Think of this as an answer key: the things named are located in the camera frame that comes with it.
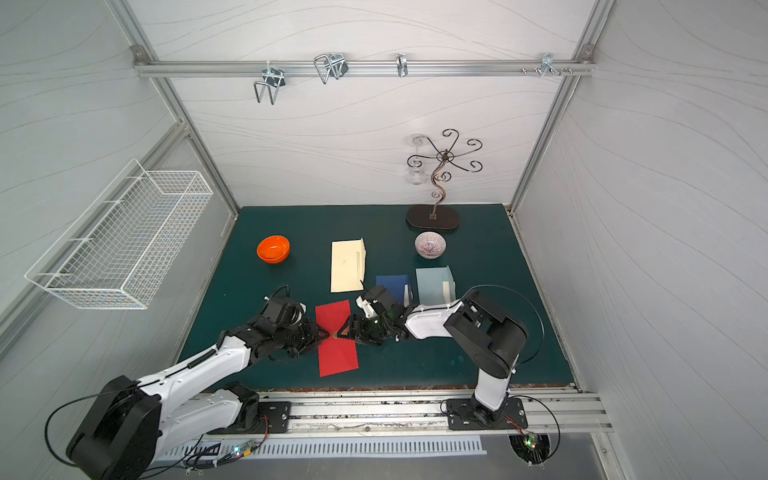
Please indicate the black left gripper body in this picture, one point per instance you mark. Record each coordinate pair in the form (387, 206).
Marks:
(303, 336)

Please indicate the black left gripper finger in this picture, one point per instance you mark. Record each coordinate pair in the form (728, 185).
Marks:
(317, 336)
(298, 352)

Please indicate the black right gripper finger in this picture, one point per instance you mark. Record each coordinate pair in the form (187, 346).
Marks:
(348, 331)
(367, 340)

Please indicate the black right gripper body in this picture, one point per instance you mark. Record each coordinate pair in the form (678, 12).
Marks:
(365, 327)

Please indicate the red envelope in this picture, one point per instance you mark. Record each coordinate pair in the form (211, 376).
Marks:
(335, 356)

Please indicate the dark blue envelope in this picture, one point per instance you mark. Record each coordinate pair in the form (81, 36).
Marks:
(398, 285)

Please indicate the light blue envelope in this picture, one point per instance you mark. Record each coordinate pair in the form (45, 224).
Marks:
(436, 286)

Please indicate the cream envelope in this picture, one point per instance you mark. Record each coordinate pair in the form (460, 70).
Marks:
(348, 262)

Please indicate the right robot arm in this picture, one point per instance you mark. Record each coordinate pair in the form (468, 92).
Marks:
(491, 338)

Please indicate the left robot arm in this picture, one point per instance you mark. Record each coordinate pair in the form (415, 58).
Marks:
(132, 423)

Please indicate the orange plastic bowl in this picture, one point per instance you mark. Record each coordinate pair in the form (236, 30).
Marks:
(274, 249)

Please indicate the striped ceramic bowl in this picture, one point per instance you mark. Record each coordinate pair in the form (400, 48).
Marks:
(430, 245)

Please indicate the dark jewelry stand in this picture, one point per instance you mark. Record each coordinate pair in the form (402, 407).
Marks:
(438, 216)

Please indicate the metal hook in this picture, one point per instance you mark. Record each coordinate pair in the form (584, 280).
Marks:
(273, 79)
(547, 67)
(401, 65)
(330, 65)

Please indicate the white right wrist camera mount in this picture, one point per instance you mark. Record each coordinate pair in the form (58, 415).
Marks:
(367, 307)

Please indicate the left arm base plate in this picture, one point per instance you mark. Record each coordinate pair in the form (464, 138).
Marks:
(259, 418)

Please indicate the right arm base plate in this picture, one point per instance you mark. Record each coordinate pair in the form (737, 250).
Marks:
(468, 414)

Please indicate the white wire basket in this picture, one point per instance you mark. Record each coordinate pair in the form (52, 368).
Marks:
(116, 254)

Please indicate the aluminium crossbar rail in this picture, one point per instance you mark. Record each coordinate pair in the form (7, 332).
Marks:
(357, 68)

